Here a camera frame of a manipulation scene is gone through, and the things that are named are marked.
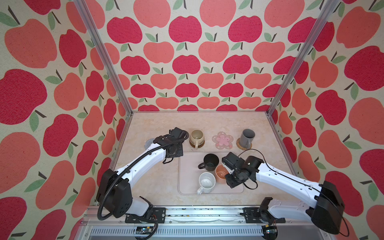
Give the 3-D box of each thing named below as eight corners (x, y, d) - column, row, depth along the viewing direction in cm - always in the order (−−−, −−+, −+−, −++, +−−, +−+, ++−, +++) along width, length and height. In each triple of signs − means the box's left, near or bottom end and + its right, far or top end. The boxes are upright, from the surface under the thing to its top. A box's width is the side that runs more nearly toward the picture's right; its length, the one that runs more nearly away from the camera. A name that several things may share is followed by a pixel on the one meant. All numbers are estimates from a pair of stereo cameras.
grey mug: (237, 149, 101) (241, 139, 92) (239, 137, 107) (244, 127, 98) (248, 152, 99) (253, 143, 90) (250, 141, 106) (255, 130, 96)
